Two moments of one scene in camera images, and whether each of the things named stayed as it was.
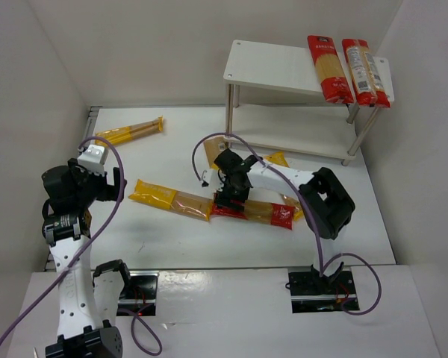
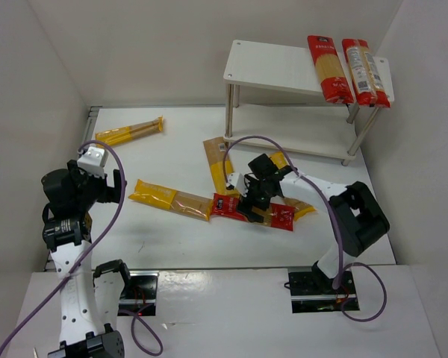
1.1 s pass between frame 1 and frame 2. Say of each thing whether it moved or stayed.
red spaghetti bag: stayed
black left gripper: stayed
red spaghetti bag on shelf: stayed
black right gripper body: moved
